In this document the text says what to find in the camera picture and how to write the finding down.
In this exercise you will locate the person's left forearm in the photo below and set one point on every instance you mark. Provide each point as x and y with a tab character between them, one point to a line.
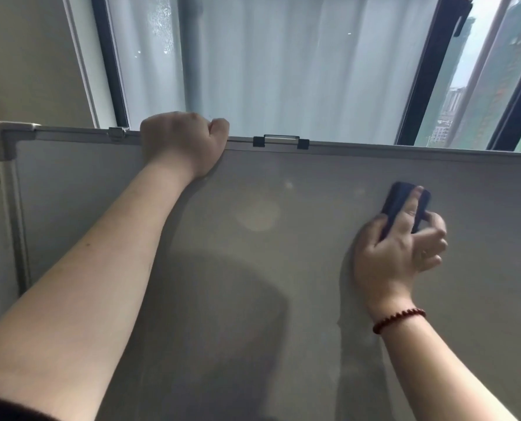
89	280

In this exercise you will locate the person's right hand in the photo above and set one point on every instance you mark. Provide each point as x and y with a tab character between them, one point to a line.
394	263

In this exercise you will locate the white sheer curtain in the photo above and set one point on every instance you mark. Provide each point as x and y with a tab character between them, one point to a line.
286	61

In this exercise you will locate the person's left fingers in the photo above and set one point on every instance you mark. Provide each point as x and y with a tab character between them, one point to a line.
219	129

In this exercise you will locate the white outdoor railing bar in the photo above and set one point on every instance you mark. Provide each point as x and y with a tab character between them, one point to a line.
479	70

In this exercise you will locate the black board hanger bracket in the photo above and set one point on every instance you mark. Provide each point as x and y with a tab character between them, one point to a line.
281	139

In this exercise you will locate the person's right forearm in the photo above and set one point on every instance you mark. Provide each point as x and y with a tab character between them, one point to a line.
435	372

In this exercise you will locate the black sleeve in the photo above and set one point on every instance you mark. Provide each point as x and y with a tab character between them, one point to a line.
10	409

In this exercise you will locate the silver metal board clip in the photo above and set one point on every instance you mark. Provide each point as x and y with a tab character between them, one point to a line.
117	133

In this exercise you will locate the person's right thumb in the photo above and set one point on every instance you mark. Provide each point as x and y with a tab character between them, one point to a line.
373	230

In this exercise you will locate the distant high-rise buildings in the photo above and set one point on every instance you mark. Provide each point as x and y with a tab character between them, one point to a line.
455	105

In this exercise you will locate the black window frame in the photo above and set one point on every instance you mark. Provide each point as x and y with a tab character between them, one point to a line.
111	61

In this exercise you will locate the person's left hand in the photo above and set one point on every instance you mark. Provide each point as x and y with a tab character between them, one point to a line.
179	140

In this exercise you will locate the dark blue whiteboard eraser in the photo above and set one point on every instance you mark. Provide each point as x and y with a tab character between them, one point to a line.
398	201

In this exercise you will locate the silver framed whiteboard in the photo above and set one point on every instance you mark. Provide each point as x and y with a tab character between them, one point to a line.
286	258

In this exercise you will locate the person's right little finger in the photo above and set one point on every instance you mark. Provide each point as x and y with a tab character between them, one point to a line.
431	262

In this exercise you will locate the person's right middle finger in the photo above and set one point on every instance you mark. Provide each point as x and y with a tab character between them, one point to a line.
435	223

